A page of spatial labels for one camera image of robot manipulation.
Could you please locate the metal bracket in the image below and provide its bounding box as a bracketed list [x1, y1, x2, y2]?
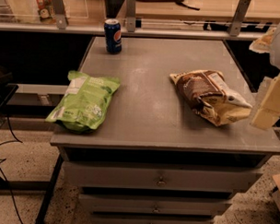
[125, 0, 136, 32]
[52, 0, 67, 30]
[227, 0, 251, 37]

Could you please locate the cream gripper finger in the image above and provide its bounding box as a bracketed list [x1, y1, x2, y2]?
[251, 75, 280, 130]
[249, 28, 275, 53]

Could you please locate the snack bag behind glass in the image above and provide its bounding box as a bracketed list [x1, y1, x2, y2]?
[1, 0, 57, 25]

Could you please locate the middle metal bracket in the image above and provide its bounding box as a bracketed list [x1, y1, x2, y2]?
[125, 0, 136, 32]

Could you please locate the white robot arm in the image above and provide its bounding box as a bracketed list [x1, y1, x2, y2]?
[249, 22, 280, 130]

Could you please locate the brown chip bag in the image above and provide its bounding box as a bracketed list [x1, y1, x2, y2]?
[169, 70, 252, 127]

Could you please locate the green rice chip bag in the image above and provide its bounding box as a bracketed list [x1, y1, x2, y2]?
[46, 71, 120, 133]

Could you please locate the left metal bracket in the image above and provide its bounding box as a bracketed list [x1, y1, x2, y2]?
[52, 0, 67, 30]

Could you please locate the black side table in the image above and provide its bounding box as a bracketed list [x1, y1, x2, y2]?
[0, 65, 20, 191]

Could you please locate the right metal bracket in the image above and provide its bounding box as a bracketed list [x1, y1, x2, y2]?
[227, 0, 251, 37]

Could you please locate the black cable on floor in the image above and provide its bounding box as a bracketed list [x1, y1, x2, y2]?
[0, 112, 29, 224]

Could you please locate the top drawer brass knob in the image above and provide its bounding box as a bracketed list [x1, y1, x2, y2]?
[156, 176, 166, 186]

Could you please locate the blue pepsi can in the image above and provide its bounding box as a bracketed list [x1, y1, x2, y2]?
[104, 18, 122, 54]

